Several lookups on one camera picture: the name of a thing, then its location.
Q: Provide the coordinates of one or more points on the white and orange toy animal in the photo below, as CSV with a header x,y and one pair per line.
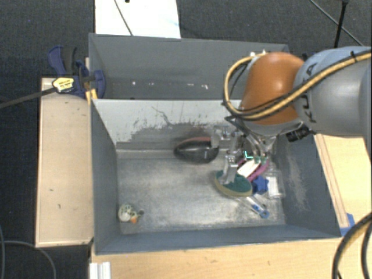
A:
x,y
127,213

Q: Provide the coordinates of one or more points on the black and red oval object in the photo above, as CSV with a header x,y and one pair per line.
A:
x,y
193,153

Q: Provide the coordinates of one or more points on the black cylinder on white bracket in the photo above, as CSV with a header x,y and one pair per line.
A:
x,y
297,134

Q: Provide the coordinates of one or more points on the grey metal bin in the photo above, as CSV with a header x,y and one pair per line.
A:
x,y
174,190

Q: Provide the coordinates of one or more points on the pale wood board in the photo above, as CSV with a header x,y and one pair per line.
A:
x,y
65,167

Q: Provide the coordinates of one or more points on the magenta and white object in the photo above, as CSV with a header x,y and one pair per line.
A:
x,y
249,168

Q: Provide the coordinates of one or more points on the green and tan round sponge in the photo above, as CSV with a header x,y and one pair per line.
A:
x,y
241,186

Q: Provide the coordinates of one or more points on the clear tube with blue parts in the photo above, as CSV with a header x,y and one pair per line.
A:
x,y
257,206

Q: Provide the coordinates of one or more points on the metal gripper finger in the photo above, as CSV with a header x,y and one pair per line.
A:
x,y
230,170
221,132

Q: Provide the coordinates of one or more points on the blue star-shaped object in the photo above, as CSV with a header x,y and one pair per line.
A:
x,y
259,185

